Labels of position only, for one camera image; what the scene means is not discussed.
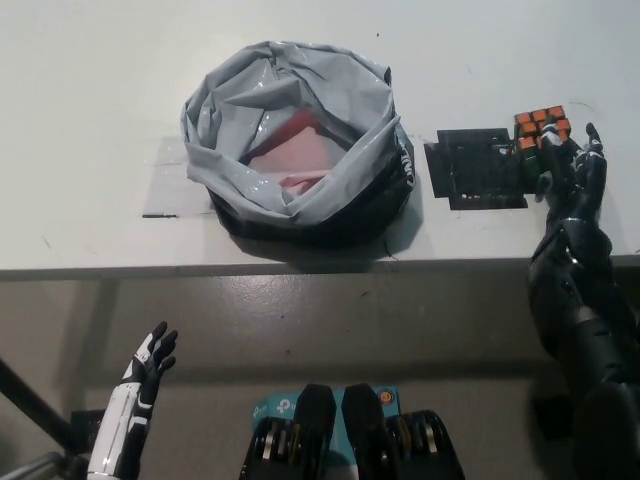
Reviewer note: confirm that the red and pink paper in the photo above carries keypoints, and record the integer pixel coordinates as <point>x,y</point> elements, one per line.
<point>295,147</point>

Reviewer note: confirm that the white and black left hand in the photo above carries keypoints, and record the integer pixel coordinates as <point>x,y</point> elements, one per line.
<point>125,420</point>

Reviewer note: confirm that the black right hand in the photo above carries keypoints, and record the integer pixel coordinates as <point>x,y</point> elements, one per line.
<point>580,190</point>

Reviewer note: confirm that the teal tp-link box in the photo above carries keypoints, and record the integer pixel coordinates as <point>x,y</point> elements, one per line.
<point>277,402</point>

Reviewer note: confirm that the rubik's cube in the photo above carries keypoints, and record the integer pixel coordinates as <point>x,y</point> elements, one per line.
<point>530,125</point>

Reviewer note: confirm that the silver tripod tube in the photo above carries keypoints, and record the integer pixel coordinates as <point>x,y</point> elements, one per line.
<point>25,467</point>

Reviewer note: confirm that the black robot torso blocks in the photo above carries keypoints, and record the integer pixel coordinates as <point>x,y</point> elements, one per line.
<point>310,440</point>

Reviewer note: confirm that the clear tape patch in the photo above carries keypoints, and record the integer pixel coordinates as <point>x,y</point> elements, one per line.
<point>165,175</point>

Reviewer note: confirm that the black diagonal table leg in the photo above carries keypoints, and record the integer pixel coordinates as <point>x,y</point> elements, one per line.
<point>35,400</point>

